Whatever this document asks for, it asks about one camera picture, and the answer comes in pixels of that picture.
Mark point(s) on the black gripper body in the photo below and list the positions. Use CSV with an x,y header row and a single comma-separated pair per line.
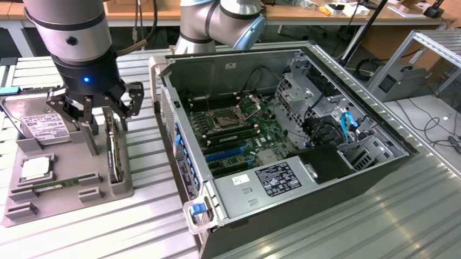
x,y
85,73

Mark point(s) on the green graphics card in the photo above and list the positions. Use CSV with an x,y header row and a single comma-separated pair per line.
x,y
114,151

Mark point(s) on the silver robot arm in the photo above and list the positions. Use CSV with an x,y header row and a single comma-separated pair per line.
x,y
68,27

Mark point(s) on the hard disk with blue carrier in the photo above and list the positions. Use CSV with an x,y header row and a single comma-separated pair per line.
x,y
39,126

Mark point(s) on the grey parts rack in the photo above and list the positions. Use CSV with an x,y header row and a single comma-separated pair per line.
x,y
72,172

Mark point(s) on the silver CPU chip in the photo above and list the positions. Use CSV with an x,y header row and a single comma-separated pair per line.
x,y
36,167

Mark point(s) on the CPU socket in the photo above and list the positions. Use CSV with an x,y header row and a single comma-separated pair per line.
x,y
226,120

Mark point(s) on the green RAM stick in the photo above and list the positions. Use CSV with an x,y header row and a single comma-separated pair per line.
x,y
53,184

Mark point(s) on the black RAM stick with label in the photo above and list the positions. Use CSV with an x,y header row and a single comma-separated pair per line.
x,y
230,137

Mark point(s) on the metal socket cover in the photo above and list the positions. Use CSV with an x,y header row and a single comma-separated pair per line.
x,y
250,105

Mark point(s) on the blue expansion slot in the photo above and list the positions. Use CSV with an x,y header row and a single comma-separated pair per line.
x,y
223,155

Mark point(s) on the green motherboard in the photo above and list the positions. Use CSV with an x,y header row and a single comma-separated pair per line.
x,y
266,132

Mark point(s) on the silver chipset heatsink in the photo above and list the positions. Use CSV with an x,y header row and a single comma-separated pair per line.
x,y
267,156

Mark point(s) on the silver disk bay cage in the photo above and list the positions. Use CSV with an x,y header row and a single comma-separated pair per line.
x,y
293,99

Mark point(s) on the blue case latch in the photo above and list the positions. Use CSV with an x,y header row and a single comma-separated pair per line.
x,y
196,210

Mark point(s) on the grey power supply unit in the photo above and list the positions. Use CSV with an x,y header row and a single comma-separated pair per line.
x,y
277,178

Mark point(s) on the wooden desk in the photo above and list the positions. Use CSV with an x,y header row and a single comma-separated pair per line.
x,y
306,17

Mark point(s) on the black fan shroud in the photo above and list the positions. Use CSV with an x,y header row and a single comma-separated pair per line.
x,y
323,164

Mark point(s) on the black open PC case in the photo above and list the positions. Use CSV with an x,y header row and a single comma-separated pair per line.
x,y
323,205

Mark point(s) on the white box on desk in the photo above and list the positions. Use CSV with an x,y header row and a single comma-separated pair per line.
x,y
350,9

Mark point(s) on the black tripod pole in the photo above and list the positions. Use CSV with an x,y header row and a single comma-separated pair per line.
x,y
363,29

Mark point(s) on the brown cardboard box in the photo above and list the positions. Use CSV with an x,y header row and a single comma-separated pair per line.
x,y
389,43

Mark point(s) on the grey computer tower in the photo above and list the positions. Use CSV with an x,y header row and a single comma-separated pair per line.
x,y
406,83

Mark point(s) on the aluminium profile frame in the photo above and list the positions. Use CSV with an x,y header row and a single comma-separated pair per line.
x,y
436,37

